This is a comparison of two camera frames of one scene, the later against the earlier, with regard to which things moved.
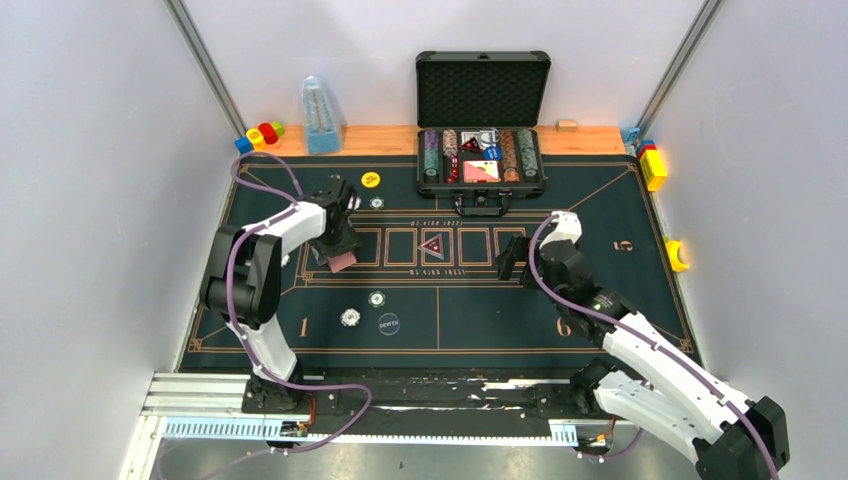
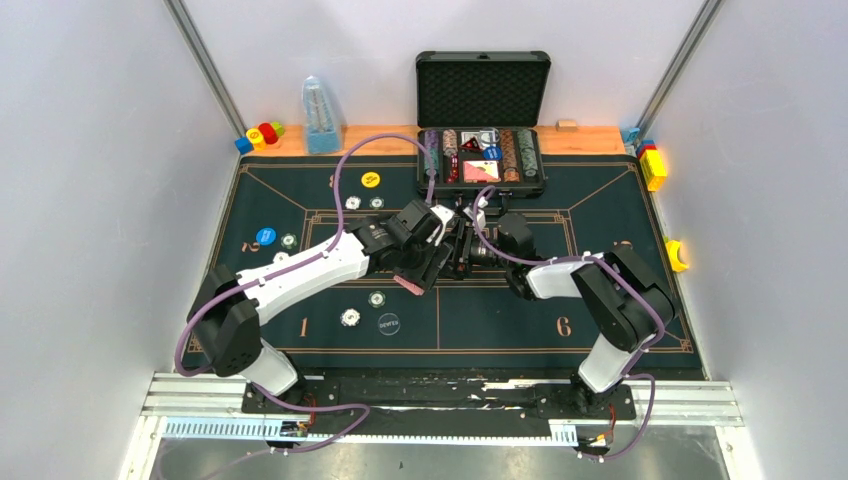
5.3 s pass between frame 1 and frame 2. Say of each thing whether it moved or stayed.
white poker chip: stayed
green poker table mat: stayed
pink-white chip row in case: stayed
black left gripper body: moved
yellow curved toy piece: stayed
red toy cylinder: stayed
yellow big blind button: stayed
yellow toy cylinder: stayed
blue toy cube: stayed
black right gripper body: moved
